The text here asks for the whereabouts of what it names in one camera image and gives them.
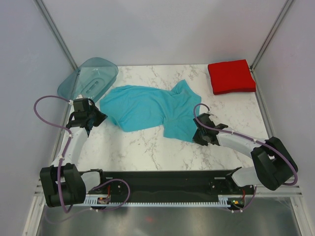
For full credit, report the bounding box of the teal t shirt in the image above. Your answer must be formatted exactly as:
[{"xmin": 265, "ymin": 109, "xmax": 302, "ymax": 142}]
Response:
[{"xmin": 100, "ymin": 80, "xmax": 201, "ymax": 142}]

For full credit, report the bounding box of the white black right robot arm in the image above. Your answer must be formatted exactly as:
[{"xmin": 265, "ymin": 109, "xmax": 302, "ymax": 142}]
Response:
[{"xmin": 193, "ymin": 113, "xmax": 298, "ymax": 194}]

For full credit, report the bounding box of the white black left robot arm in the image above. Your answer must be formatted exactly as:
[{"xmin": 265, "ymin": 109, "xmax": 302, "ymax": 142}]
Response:
[{"xmin": 40, "ymin": 95, "xmax": 108, "ymax": 213}]

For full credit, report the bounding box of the teal transparent plastic bin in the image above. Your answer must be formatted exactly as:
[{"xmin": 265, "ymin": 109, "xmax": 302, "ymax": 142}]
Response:
[{"xmin": 57, "ymin": 57, "xmax": 119, "ymax": 102}]

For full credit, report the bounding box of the folded red t shirt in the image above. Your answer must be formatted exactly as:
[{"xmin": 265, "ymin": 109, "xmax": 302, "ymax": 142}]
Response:
[{"xmin": 208, "ymin": 59, "xmax": 256, "ymax": 95}]

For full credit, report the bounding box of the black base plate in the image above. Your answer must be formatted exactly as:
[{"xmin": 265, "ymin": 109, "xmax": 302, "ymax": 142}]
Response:
[{"xmin": 92, "ymin": 170, "xmax": 253, "ymax": 201}]

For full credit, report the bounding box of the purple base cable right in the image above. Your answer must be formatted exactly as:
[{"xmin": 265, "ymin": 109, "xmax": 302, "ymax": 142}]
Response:
[{"xmin": 226, "ymin": 185, "xmax": 258, "ymax": 214}]

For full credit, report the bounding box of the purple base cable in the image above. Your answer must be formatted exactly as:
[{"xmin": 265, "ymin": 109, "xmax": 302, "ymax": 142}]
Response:
[
  {"xmin": 44, "ymin": 179, "xmax": 131, "ymax": 224},
  {"xmin": 226, "ymin": 185, "xmax": 258, "ymax": 214}
]

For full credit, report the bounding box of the white slotted cable duct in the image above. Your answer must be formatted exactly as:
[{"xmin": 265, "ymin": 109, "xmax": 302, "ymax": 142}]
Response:
[{"xmin": 79, "ymin": 194, "xmax": 245, "ymax": 209}]

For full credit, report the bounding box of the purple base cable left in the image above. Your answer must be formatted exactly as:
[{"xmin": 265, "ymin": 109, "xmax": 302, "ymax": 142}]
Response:
[{"xmin": 44, "ymin": 179, "xmax": 131, "ymax": 224}]

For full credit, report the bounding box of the right aluminium corner post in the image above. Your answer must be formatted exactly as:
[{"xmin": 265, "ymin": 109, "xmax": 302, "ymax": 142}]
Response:
[{"xmin": 250, "ymin": 0, "xmax": 295, "ymax": 73}]

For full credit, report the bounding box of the aluminium corner post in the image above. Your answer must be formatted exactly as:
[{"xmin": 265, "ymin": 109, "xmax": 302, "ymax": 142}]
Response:
[
  {"xmin": 250, "ymin": 0, "xmax": 295, "ymax": 73},
  {"xmin": 33, "ymin": 0, "xmax": 78, "ymax": 70}
]

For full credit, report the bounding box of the aluminium frame rail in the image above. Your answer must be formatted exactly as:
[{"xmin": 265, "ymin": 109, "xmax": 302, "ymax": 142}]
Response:
[{"xmin": 34, "ymin": 179, "xmax": 303, "ymax": 198}]

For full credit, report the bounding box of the left aluminium corner post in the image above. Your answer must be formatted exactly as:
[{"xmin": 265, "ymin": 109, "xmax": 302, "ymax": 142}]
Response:
[{"xmin": 33, "ymin": 0, "xmax": 78, "ymax": 70}]

